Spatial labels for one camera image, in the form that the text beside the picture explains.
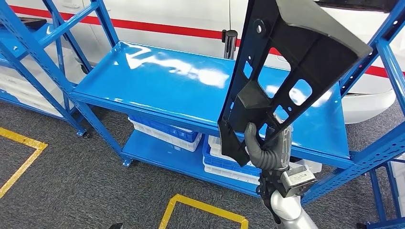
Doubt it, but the white plastic crate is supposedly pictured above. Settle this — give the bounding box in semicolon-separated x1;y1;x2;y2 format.
12;92;65;118
128;118;203;153
391;155;405;219
207;135;322;175
204;164;261;186
0;71;56;102

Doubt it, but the blue steel shelf rack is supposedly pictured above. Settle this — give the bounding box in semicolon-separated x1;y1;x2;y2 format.
69;0;405;206
0;0;105;139

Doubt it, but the chrome stanchion black top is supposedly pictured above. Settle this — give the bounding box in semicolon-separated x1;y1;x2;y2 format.
221;29;238;61

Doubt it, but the black plastic car trim part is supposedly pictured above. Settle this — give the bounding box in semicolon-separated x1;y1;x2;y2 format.
217;0;373;167

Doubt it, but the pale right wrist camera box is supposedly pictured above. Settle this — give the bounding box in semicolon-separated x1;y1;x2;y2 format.
280;164;318;198

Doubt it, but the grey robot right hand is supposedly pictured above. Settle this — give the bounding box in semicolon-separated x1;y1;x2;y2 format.
244;121;294;170

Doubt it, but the blue plastic crate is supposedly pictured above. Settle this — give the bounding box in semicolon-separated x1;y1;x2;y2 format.
202;146;262;177
129;114;199;144

